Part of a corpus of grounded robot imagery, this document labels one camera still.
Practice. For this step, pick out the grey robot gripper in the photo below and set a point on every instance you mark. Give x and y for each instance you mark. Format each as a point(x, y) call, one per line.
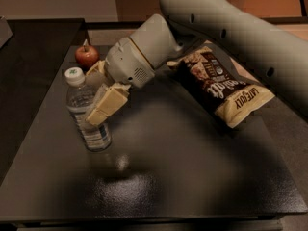
point(127, 62)

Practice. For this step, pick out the clear plastic water bottle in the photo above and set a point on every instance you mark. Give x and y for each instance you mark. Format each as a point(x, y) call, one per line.
point(79, 98)

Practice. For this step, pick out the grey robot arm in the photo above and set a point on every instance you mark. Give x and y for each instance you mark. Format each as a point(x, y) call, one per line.
point(275, 57)

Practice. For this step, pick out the red apple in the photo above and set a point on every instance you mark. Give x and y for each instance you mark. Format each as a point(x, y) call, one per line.
point(86, 55)

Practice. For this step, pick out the brown snack chip bag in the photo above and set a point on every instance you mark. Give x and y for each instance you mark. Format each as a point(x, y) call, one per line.
point(204, 76)

